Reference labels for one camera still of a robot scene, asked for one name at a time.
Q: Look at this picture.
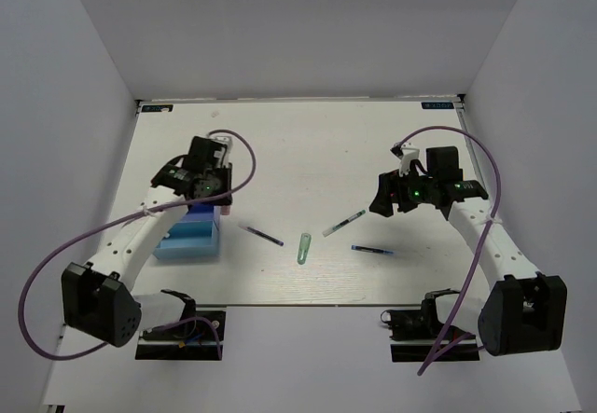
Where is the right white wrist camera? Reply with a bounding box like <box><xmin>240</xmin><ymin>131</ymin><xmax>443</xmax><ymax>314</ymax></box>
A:
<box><xmin>391</xmin><ymin>142</ymin><xmax>420</xmax><ymax>176</ymax></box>

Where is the blue ink pen right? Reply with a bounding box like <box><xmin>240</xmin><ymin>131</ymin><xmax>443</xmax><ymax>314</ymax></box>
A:
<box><xmin>351</xmin><ymin>245</ymin><xmax>395</xmax><ymax>255</ymax></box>

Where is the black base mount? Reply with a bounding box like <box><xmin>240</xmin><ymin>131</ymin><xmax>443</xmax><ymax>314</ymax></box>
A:
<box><xmin>135</xmin><ymin>310</ymin><xmax>227</xmax><ymax>362</ymax></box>
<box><xmin>380</xmin><ymin>289</ymin><xmax>480</xmax><ymax>363</ymax></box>

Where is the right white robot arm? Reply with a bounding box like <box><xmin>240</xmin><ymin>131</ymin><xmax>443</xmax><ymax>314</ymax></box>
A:
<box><xmin>369</xmin><ymin>144</ymin><xmax>567</xmax><ymax>356</ymax></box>

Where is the left table corner label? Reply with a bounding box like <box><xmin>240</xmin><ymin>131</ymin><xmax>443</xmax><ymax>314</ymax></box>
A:
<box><xmin>141</xmin><ymin>104</ymin><xmax>174</xmax><ymax>113</ymax></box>

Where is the table corner label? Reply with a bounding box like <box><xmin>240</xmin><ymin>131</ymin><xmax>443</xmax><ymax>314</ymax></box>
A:
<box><xmin>141</xmin><ymin>104</ymin><xmax>174</xmax><ymax>113</ymax></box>
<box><xmin>421</xmin><ymin>101</ymin><xmax>454</xmax><ymax>110</ymax></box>

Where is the purple ink pen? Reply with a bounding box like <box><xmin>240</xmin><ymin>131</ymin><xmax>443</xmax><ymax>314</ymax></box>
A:
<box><xmin>239</xmin><ymin>225</ymin><xmax>285</xmax><ymax>247</ymax></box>

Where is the pink blue tiered organizer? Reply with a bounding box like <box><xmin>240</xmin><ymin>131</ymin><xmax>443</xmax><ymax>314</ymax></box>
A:
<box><xmin>153</xmin><ymin>205</ymin><xmax>220</xmax><ymax>260</ymax></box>

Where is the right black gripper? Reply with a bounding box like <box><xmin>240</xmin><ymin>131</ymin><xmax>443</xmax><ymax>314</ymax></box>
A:
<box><xmin>369</xmin><ymin>163</ymin><xmax>437</xmax><ymax>217</ymax></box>

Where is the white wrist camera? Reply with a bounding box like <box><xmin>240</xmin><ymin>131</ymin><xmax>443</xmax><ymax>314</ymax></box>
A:
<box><xmin>209</xmin><ymin>135</ymin><xmax>233</xmax><ymax>166</ymax></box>
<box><xmin>391</xmin><ymin>142</ymin><xmax>420</xmax><ymax>176</ymax></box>

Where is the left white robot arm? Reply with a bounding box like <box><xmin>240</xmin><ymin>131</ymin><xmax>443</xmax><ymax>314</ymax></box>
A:
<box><xmin>61</xmin><ymin>135</ymin><xmax>232</xmax><ymax>347</ymax></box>

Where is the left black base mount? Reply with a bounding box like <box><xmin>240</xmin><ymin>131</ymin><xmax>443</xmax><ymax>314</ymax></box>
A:
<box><xmin>135</xmin><ymin>310</ymin><xmax>227</xmax><ymax>362</ymax></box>

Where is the right table corner label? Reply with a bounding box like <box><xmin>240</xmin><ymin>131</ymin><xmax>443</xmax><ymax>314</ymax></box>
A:
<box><xmin>421</xmin><ymin>101</ymin><xmax>454</xmax><ymax>110</ymax></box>

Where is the green ink clear pen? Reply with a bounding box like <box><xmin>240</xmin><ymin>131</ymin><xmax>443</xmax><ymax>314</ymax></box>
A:
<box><xmin>322</xmin><ymin>210</ymin><xmax>366</xmax><ymax>237</ymax></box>

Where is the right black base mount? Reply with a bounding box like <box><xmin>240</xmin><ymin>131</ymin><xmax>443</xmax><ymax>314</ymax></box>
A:
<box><xmin>380</xmin><ymin>289</ymin><xmax>480</xmax><ymax>363</ymax></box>

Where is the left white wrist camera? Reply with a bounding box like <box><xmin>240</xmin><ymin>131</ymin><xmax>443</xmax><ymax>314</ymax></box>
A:
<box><xmin>209</xmin><ymin>135</ymin><xmax>233</xmax><ymax>166</ymax></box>

